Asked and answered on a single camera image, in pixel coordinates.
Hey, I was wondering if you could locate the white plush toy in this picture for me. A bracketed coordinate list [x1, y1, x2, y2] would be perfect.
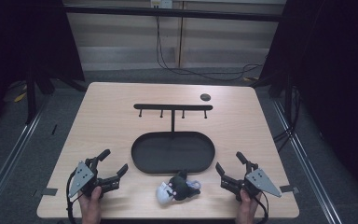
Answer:
[155, 181, 175, 205]

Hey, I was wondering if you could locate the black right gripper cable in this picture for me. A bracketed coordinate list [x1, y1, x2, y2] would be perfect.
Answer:
[254, 195, 269, 224]

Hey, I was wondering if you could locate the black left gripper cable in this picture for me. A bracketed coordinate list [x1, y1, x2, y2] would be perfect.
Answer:
[65, 170, 84, 224]

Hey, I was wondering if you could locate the black metal stand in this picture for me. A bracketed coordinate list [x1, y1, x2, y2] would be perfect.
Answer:
[23, 55, 40, 126]

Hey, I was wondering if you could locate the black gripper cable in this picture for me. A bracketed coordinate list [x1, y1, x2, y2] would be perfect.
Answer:
[254, 195, 269, 224]
[65, 170, 84, 224]

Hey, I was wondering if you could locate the black tape strip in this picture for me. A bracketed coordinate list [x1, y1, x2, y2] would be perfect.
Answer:
[41, 188, 59, 197]
[279, 184, 300, 194]

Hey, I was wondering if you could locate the person's left hand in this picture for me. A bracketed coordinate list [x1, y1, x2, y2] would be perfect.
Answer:
[77, 185, 103, 224]

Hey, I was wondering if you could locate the white wall socket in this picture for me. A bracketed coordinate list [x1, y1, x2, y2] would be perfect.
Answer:
[149, 0, 173, 9]

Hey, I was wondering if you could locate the yellow object on floor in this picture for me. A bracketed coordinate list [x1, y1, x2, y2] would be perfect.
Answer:
[13, 91, 28, 104]

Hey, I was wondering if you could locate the black plush toy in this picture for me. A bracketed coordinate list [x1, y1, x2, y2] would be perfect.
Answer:
[167, 169, 201, 202]

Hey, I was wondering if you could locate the black hook stand with tray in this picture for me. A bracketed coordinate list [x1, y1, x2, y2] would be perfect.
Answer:
[131, 103, 216, 175]

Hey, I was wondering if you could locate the black curtain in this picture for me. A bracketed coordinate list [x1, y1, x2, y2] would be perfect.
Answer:
[251, 0, 358, 197]
[0, 0, 87, 138]

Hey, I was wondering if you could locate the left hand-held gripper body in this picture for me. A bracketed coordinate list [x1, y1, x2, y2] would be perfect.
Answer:
[67, 157, 121, 199]

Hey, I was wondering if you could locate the black hanging cable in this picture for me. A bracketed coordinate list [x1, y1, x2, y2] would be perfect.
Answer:
[154, 15, 264, 82]

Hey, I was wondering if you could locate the metal floor rail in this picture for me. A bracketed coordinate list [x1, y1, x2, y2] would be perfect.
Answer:
[0, 92, 52, 218]
[271, 97, 344, 224]

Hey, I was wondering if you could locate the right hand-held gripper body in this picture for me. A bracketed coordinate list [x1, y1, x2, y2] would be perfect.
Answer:
[220, 161, 282, 202]

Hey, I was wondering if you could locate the person's right hand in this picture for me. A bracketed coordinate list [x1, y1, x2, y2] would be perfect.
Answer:
[235, 189, 262, 224]

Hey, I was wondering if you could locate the black horizontal metal bar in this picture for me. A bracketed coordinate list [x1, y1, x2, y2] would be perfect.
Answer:
[62, 5, 286, 23]

